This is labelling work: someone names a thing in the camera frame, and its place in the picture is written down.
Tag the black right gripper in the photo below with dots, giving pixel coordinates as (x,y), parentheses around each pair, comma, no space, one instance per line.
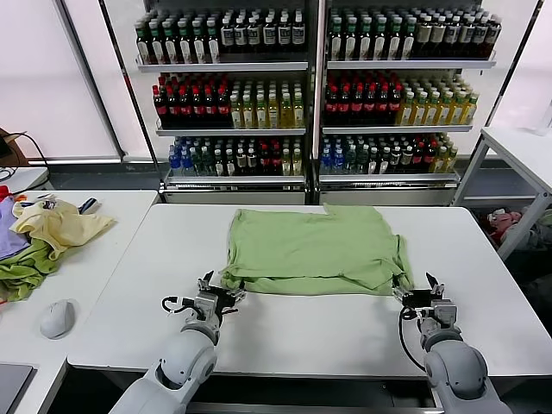
(418,300)

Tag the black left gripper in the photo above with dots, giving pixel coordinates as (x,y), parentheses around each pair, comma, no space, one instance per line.
(224,302)

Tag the light green shirt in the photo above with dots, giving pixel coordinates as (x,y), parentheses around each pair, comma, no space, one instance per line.
(310,241)

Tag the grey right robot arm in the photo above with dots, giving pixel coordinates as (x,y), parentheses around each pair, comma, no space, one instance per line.
(457,366)

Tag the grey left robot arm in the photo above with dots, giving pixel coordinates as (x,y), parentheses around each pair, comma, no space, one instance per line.
(185,362)

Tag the pink plush toy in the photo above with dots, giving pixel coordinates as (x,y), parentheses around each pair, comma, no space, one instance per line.
(501,221)

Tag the grey green cloth pile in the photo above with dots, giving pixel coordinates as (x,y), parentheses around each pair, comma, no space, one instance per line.
(541,228)

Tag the blue white handheld device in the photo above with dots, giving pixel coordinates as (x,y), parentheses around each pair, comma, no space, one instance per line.
(89,205)

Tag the white computer mouse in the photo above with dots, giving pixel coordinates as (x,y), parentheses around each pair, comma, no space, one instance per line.
(58,320)

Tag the pale yellow garment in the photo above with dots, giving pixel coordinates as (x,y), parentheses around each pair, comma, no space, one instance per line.
(64,225)

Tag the yellow juice bottle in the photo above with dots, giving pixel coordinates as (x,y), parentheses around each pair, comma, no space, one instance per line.
(419,112)
(260,115)
(407,112)
(298,114)
(235,115)
(457,112)
(471,112)
(286,114)
(444,112)
(432,112)
(273,115)
(248,115)

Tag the white side table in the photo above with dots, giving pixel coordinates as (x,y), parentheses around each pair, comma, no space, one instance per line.
(517,146)

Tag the red cap cola bottle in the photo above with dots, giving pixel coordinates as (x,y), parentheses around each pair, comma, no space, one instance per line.
(394,107)
(355,107)
(185,109)
(343,107)
(197,109)
(330,107)
(172,109)
(160,109)
(222,109)
(368,107)
(381,107)
(210,109)

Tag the olive green cloth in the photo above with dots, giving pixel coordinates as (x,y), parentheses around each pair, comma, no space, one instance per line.
(21,275)

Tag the purple garment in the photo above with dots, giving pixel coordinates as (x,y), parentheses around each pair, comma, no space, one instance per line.
(8,232)

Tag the left bottle shelf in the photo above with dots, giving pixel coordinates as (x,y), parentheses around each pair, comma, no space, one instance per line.
(222,67)

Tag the small white desk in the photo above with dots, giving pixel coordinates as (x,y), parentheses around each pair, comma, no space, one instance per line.
(26,176)

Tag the metal shelf unit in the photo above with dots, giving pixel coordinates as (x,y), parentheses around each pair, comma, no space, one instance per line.
(409,64)

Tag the grey laptop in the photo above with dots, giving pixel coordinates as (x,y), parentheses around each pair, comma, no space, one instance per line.
(13,385)

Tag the red cloth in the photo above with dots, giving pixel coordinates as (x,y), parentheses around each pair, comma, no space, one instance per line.
(3,192)

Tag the green cap dark drink bottle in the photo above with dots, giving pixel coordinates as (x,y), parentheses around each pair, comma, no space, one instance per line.
(379,45)
(364,45)
(198,48)
(171,48)
(393,45)
(185,48)
(334,45)
(349,45)
(407,45)
(212,47)
(156,48)
(142,48)

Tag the brown cardboard box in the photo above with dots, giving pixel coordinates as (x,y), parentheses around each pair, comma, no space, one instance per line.
(17,150)

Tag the white label dark drink bottle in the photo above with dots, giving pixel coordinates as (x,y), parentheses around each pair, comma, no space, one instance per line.
(241,37)
(255,36)
(284,35)
(269,36)
(227,37)
(297,35)

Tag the beige label tea bottle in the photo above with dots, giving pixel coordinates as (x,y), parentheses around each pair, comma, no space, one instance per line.
(423,35)
(493,35)
(437,35)
(480,35)
(451,35)
(466,35)

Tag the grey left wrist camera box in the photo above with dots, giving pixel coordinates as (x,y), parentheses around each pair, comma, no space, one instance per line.
(205,307)

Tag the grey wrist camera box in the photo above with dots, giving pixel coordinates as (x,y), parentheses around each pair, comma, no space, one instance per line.
(205,307)
(444,312)

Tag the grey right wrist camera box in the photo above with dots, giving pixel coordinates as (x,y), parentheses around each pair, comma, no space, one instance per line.
(444,312)

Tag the dark metal window post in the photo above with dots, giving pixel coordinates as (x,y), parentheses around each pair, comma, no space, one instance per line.
(91,72)

